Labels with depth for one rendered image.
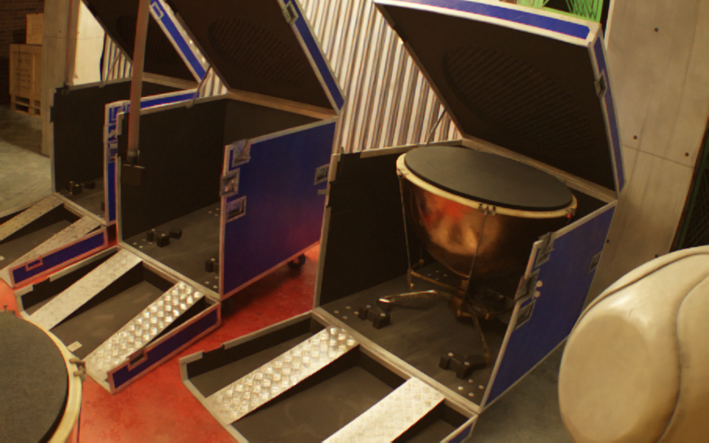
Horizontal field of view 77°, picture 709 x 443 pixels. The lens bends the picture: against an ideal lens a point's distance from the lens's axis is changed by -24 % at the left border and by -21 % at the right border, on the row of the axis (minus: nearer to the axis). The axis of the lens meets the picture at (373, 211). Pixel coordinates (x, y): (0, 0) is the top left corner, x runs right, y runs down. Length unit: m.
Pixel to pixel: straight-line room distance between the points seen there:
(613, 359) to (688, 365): 0.04
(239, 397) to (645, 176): 2.32
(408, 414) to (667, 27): 2.30
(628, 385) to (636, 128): 2.75
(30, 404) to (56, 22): 4.49
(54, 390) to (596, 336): 1.16
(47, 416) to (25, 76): 6.71
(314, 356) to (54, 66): 3.91
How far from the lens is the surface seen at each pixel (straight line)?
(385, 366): 2.54
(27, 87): 7.65
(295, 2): 2.67
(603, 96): 2.15
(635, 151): 3.01
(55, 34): 5.41
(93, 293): 2.99
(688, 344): 0.27
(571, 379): 0.31
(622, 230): 3.12
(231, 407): 2.35
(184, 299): 2.81
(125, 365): 2.43
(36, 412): 1.24
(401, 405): 2.31
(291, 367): 2.48
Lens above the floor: 1.64
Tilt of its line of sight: 21 degrees down
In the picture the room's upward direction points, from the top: 9 degrees clockwise
